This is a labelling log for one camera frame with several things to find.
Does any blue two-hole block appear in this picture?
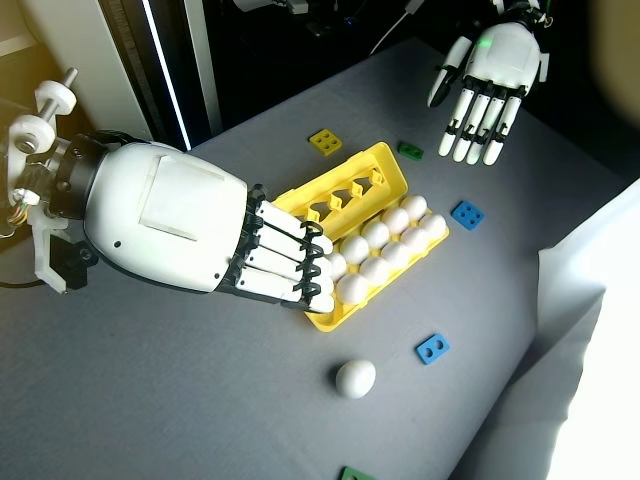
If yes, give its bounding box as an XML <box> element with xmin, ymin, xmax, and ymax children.
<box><xmin>414</xmin><ymin>332</ymin><xmax>451</xmax><ymax>367</ymax></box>

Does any grey metal post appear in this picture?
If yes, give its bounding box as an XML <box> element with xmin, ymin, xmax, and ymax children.
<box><xmin>182</xmin><ymin>0</ymin><xmax>224</xmax><ymax>136</ymax></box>

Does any white cable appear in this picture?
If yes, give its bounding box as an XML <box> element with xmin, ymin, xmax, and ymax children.
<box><xmin>368</xmin><ymin>0</ymin><xmax>426</xmax><ymax>57</ymax></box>

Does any grey table cloth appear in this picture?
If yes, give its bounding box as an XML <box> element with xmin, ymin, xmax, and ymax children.
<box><xmin>0</xmin><ymin>37</ymin><xmax>640</xmax><ymax>480</ymax></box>

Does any yellow egg carton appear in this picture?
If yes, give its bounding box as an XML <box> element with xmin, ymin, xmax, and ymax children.
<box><xmin>272</xmin><ymin>141</ymin><xmax>450</xmax><ymax>335</ymax></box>

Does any white cloth sheet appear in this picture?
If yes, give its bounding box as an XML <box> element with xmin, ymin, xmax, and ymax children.
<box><xmin>447</xmin><ymin>177</ymin><xmax>640</xmax><ymax>480</ymax></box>

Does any white grey device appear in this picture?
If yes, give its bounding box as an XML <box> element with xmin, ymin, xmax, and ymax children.
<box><xmin>230</xmin><ymin>0</ymin><xmax>326</xmax><ymax>16</ymax></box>

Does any black panel with light strip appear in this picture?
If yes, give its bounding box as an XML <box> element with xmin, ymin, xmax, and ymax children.
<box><xmin>97</xmin><ymin>0</ymin><xmax>194</xmax><ymax>152</ymax></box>

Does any white metal frame post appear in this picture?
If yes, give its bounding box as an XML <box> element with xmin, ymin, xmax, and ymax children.
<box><xmin>22</xmin><ymin>0</ymin><xmax>156</xmax><ymax>146</ymax></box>

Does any blue four-hole square block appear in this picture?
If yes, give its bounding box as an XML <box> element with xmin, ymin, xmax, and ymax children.
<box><xmin>450</xmin><ymin>200</ymin><xmax>486</xmax><ymax>231</ymax></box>

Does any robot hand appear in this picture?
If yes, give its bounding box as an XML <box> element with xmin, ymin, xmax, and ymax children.
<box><xmin>83</xmin><ymin>142</ymin><xmax>335</xmax><ymax>314</ymax></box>
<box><xmin>427</xmin><ymin>22</ymin><xmax>550</xmax><ymax>167</ymax></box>

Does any yellow four-hole square block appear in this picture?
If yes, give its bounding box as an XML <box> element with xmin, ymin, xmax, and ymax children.
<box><xmin>307</xmin><ymin>129</ymin><xmax>345</xmax><ymax>159</ymax></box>

